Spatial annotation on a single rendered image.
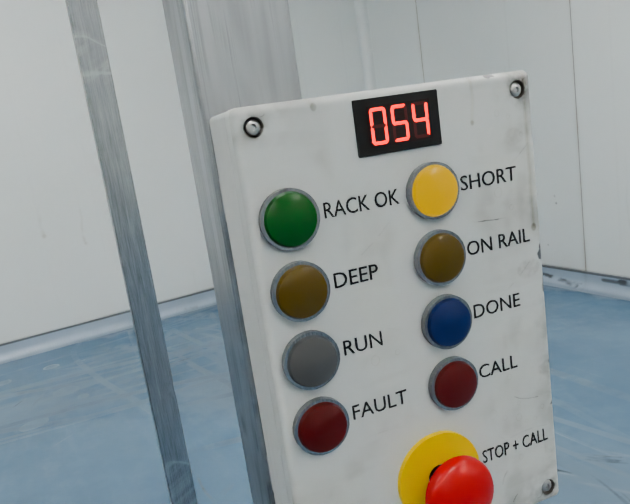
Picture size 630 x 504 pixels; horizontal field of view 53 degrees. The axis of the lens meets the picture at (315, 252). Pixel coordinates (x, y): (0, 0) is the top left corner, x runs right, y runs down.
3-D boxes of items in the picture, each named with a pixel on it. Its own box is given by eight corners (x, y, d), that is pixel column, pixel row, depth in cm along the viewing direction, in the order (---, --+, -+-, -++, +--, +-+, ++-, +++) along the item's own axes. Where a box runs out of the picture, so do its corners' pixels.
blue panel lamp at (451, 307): (477, 342, 35) (472, 293, 34) (433, 355, 34) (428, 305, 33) (468, 338, 35) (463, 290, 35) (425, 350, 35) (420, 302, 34)
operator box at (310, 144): (561, 495, 40) (530, 68, 35) (311, 601, 34) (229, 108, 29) (500, 454, 45) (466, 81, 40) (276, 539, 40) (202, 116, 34)
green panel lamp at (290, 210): (324, 243, 31) (316, 186, 30) (270, 254, 30) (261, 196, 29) (318, 241, 31) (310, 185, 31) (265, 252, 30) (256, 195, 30)
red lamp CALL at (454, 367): (483, 402, 35) (478, 356, 35) (440, 417, 35) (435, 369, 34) (474, 398, 36) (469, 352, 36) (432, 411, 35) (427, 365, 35)
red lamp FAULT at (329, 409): (354, 446, 33) (346, 397, 32) (304, 463, 32) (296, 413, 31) (347, 440, 34) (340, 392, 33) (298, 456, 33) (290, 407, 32)
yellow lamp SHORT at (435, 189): (464, 212, 33) (459, 160, 33) (418, 222, 32) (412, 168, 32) (455, 211, 34) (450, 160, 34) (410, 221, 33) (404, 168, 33)
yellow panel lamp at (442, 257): (470, 278, 34) (465, 228, 34) (426, 290, 33) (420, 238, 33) (462, 276, 35) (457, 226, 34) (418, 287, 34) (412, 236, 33)
